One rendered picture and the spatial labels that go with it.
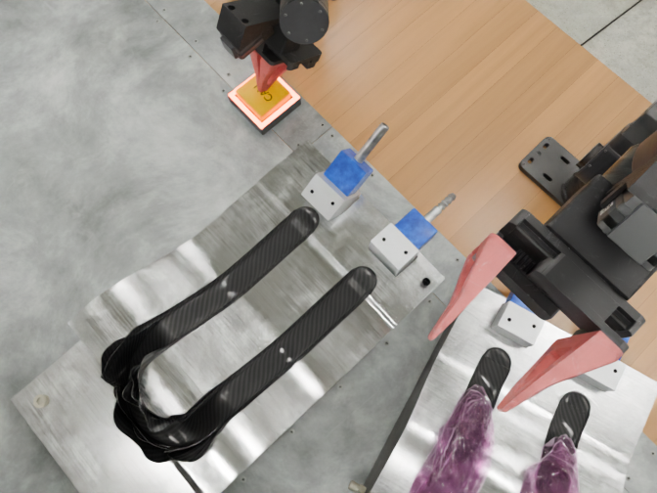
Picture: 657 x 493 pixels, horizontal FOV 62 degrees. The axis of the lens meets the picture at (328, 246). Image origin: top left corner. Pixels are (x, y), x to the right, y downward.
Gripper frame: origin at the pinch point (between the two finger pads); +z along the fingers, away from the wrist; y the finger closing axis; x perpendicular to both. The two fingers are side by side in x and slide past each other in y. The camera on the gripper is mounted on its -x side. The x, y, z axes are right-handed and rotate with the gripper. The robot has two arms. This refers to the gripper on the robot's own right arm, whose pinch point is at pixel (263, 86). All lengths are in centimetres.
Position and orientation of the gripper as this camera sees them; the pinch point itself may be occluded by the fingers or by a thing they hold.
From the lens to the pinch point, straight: 84.7
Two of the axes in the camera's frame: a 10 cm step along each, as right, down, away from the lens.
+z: -3.7, 5.5, 7.5
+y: 6.8, 7.1, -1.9
